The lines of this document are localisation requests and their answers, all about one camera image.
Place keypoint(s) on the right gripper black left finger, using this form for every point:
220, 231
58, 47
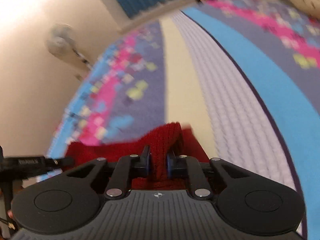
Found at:
69, 201

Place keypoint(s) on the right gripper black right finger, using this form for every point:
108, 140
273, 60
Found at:
245, 200

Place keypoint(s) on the red knitted sweater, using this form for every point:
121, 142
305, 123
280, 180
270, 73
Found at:
161, 140

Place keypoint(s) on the colourful floral striped blanket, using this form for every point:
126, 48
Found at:
244, 74

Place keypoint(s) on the white standing fan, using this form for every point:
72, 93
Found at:
60, 42

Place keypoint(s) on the wall power socket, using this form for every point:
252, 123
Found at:
78, 77

